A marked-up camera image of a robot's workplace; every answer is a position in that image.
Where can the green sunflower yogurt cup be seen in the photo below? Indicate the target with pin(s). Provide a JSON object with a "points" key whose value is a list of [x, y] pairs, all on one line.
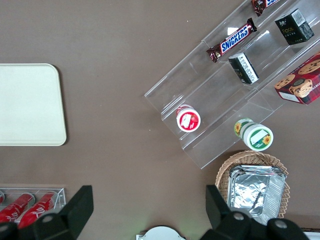
{"points": [[257, 137]]}

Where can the red strawberry yogurt cup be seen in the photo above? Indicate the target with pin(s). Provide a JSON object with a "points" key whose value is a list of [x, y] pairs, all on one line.
{"points": [[188, 120]]}

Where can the beige wicker basket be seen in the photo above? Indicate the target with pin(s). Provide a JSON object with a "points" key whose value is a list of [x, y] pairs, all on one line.
{"points": [[225, 170]]}

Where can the black Face carton box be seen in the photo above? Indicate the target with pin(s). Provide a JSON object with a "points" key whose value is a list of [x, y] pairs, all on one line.
{"points": [[243, 68], [293, 27]]}

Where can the red cola can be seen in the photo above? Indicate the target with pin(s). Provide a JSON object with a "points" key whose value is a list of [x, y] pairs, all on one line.
{"points": [[37, 210], [15, 207]]}

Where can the clear acrylic can holder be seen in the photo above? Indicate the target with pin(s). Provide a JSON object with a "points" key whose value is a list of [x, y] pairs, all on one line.
{"points": [[61, 197]]}

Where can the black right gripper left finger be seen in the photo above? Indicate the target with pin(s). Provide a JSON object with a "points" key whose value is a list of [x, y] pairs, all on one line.
{"points": [[62, 222]]}

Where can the Snickers chocolate bar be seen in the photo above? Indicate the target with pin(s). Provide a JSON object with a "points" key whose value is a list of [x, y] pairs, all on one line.
{"points": [[233, 40], [258, 6]]}

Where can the cream plastic tray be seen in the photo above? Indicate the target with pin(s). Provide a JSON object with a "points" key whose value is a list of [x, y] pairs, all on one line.
{"points": [[27, 105]]}

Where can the red plaid cookie box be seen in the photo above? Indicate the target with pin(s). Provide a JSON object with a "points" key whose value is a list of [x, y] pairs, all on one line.
{"points": [[300, 82]]}

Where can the aluminium foil tray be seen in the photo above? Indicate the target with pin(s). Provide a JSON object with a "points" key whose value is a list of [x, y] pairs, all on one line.
{"points": [[252, 192]]}

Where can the clear acrylic stepped display shelf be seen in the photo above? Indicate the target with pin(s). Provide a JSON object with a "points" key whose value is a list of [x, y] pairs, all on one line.
{"points": [[215, 95]]}

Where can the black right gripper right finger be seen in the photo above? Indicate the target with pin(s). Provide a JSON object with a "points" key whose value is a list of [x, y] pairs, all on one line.
{"points": [[225, 225]]}

